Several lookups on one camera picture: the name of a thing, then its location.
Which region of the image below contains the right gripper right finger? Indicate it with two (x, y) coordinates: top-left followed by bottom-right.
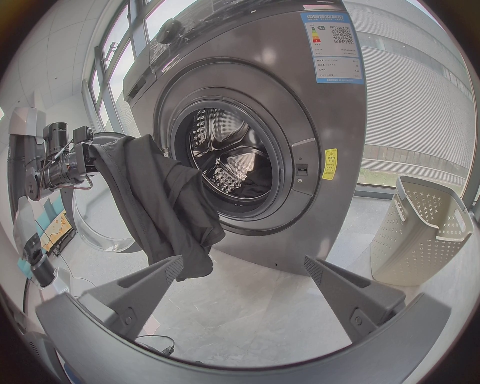
(304, 255), (407, 345)

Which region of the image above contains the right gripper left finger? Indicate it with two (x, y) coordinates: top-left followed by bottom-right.
(78, 255), (184, 341)

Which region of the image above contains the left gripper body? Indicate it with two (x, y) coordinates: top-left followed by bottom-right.
(41, 142), (99, 188)

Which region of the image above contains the black garment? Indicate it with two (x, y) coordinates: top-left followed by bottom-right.
(88, 134), (226, 283)

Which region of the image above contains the washing machine door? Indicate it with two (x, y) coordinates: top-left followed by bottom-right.
(62, 131), (141, 253)

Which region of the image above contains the cream laundry basket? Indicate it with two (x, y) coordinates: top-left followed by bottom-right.
(370, 175), (475, 287)

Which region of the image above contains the heap of dark clothes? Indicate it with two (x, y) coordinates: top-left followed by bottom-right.
(234, 176), (271, 200)

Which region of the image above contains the grey washing machine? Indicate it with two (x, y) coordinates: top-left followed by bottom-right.
(123, 0), (367, 278)

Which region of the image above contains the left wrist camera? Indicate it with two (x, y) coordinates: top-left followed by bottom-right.
(73, 127), (95, 144)

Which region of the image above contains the black cable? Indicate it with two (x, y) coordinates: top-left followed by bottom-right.
(134, 334), (177, 357)

